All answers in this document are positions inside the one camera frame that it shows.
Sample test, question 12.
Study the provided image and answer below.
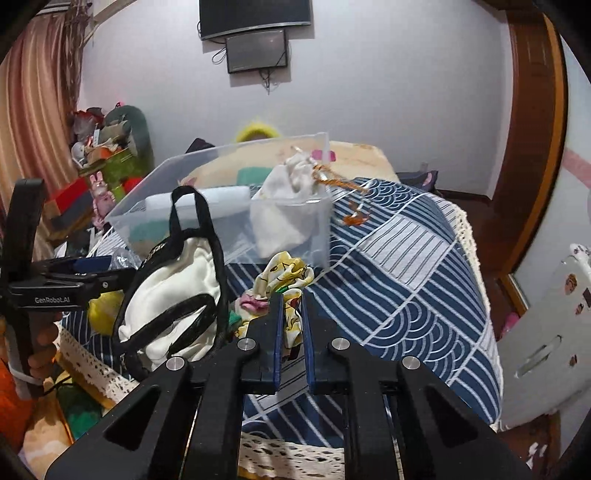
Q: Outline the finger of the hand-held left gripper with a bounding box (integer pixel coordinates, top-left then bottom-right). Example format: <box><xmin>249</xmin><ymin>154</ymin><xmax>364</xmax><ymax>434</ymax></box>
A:
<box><xmin>30</xmin><ymin>257</ymin><xmax>114</xmax><ymax>278</ymax></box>
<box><xmin>41</xmin><ymin>269</ymin><xmax>140</xmax><ymax>295</ymax></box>

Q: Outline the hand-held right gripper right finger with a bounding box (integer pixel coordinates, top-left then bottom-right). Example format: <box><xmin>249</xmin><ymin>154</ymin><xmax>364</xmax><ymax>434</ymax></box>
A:
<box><xmin>302</xmin><ymin>291</ymin><xmax>533</xmax><ymax>480</ymax></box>

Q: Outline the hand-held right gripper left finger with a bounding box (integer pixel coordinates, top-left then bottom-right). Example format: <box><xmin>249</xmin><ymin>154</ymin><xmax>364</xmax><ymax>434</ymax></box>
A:
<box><xmin>44</xmin><ymin>292</ymin><xmax>284</xmax><ymax>480</ymax></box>

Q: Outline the yellow printed cloth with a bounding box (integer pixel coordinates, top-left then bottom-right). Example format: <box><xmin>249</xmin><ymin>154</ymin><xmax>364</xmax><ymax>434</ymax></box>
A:
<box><xmin>237</xmin><ymin>251</ymin><xmax>317</xmax><ymax>360</ymax></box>

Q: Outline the white bag with black straps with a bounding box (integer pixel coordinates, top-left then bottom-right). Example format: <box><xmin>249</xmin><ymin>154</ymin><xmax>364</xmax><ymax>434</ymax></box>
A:
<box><xmin>111</xmin><ymin>186</ymin><xmax>230</xmax><ymax>378</ymax></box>

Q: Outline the clear plastic storage box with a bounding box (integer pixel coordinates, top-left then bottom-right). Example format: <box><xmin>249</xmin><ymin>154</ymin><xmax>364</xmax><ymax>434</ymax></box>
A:
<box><xmin>105</xmin><ymin>131</ymin><xmax>334</xmax><ymax>269</ymax></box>

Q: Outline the white cloth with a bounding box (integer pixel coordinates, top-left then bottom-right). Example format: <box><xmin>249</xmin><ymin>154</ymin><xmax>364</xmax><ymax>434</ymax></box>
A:
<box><xmin>249</xmin><ymin>151</ymin><xmax>331</xmax><ymax>259</ymax></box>

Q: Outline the person's left hand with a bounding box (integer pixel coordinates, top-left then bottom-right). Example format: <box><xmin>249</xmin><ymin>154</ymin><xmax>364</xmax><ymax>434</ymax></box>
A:
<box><xmin>27</xmin><ymin>318</ymin><xmax>62</xmax><ymax>383</ymax></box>

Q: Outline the yellow green plush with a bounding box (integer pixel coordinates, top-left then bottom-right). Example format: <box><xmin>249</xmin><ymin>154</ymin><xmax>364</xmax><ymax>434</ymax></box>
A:
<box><xmin>87</xmin><ymin>291</ymin><xmax>126</xmax><ymax>337</ymax></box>

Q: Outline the red box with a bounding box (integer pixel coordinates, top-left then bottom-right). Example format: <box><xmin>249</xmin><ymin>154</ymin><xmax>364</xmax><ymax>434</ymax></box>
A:
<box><xmin>45</xmin><ymin>178</ymin><xmax>95</xmax><ymax>217</ymax></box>

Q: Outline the pink rabbit plush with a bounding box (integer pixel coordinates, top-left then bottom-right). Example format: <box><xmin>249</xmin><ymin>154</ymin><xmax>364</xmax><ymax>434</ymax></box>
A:
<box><xmin>89</xmin><ymin>171</ymin><xmax>117</xmax><ymax>228</ymax></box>

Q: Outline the blue patterned bedcover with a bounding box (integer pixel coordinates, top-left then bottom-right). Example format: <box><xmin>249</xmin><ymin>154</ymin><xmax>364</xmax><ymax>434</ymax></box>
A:
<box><xmin>60</xmin><ymin>178</ymin><xmax>505</xmax><ymax>426</ymax></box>

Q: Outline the orange tassel ribbon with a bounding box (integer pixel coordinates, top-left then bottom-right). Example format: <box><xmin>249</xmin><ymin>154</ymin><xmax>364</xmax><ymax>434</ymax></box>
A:
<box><xmin>312</xmin><ymin>159</ymin><xmax>376</xmax><ymax>230</ymax></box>

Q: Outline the pink striped curtain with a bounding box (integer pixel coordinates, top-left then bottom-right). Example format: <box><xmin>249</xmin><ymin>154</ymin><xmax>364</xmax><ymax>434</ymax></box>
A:
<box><xmin>0</xmin><ymin>8</ymin><xmax>89</xmax><ymax>206</ymax></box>

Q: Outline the cream printed mattress sheet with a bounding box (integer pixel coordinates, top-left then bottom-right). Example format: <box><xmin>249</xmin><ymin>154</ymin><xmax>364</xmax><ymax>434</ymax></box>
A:
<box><xmin>185</xmin><ymin>138</ymin><xmax>400</xmax><ymax>186</ymax></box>

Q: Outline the dark printed pillow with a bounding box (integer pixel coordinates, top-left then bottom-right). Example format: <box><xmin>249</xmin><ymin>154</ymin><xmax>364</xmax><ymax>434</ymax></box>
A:
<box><xmin>396</xmin><ymin>169</ymin><xmax>440</xmax><ymax>191</ymax></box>

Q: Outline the yellow fuzzy plush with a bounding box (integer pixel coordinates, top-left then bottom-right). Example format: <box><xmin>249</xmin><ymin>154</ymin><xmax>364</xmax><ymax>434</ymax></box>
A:
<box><xmin>235</xmin><ymin>120</ymin><xmax>281</xmax><ymax>142</ymax></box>

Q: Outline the small black wall monitor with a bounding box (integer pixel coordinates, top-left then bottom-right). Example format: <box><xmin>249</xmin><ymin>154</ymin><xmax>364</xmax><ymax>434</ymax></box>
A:
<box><xmin>225</xmin><ymin>28</ymin><xmax>291</xmax><ymax>75</ymax></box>

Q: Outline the black wall television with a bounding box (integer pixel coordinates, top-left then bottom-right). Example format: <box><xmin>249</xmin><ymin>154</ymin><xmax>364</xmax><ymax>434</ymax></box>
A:
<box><xmin>198</xmin><ymin>0</ymin><xmax>313</xmax><ymax>42</ymax></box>

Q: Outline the wooden door frame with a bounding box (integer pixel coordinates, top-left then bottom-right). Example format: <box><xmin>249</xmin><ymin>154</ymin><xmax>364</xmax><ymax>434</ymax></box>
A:
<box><xmin>487</xmin><ymin>0</ymin><xmax>570</xmax><ymax>319</ymax></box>

